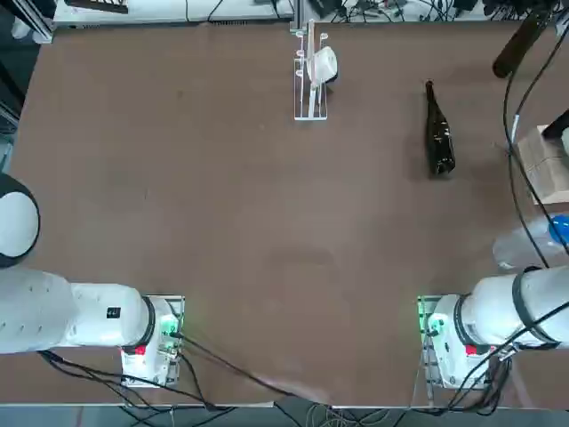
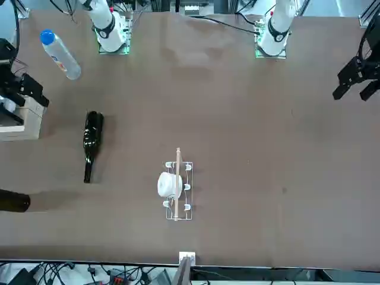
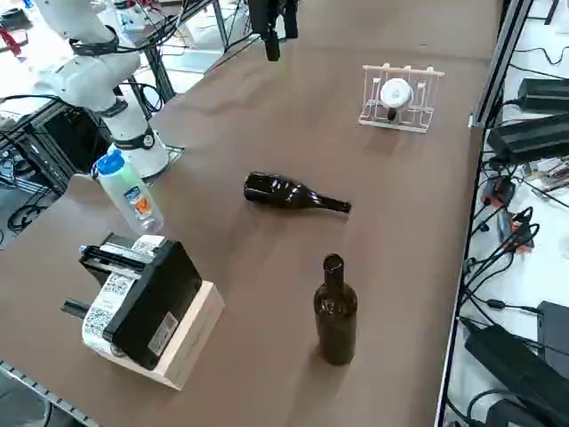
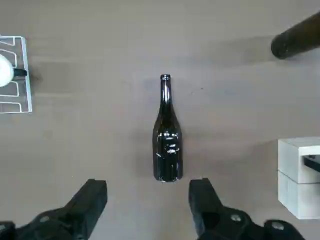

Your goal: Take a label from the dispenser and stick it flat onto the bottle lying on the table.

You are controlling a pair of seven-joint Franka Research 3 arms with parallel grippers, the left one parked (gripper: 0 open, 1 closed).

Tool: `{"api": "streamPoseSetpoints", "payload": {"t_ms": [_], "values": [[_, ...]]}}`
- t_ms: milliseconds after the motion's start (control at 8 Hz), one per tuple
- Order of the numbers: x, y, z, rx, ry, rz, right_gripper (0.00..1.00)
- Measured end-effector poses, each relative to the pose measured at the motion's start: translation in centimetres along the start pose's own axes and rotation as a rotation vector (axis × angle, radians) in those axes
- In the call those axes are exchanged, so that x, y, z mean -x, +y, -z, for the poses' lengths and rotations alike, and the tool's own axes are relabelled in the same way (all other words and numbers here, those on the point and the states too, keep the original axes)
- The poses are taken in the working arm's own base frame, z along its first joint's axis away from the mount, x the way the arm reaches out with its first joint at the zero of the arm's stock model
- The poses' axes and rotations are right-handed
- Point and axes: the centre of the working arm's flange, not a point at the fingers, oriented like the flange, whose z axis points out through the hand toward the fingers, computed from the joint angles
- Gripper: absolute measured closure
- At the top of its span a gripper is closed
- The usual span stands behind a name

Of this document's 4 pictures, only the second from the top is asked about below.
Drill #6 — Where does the white post bracket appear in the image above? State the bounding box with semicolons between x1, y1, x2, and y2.
179;251;197;265

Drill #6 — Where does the white cup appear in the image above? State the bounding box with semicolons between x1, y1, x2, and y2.
157;172;183;198

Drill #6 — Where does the clear plastic bottle blue cap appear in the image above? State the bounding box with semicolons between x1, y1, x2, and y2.
40;28;81;80

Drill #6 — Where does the white wire cup rack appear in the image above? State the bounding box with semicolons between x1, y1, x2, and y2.
162;147;194;222

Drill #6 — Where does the white QR code label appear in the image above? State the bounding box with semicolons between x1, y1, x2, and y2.
0;94;16;113

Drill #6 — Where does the wooden dispenser base block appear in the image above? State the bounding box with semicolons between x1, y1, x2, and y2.
0;96;46;141

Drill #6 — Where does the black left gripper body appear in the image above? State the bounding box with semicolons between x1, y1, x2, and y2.
337;56;380;86

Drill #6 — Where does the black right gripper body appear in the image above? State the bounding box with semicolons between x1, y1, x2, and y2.
0;38;24;90

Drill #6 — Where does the aluminium frame post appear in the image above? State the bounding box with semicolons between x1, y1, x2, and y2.
172;256;193;285

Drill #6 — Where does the dark glass bottle standing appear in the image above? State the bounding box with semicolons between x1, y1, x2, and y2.
0;189;31;213

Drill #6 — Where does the black label dispenser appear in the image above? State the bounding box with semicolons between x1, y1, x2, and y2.
0;105;25;127

